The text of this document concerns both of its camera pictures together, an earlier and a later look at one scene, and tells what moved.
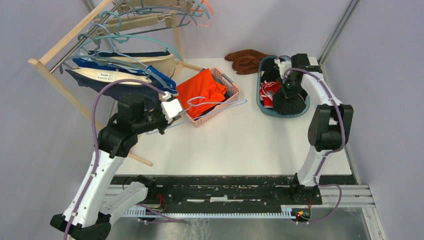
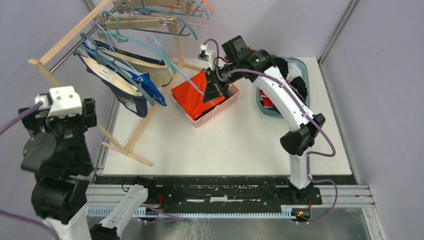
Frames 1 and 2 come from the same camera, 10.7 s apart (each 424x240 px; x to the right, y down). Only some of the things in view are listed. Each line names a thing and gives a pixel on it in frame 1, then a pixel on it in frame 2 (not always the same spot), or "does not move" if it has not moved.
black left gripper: [165, 123] to [39, 118]
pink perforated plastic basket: [233, 88] does not move
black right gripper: [288, 94] to [213, 75]
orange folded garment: [200, 93] does not move
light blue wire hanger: [200, 104] to [158, 45]
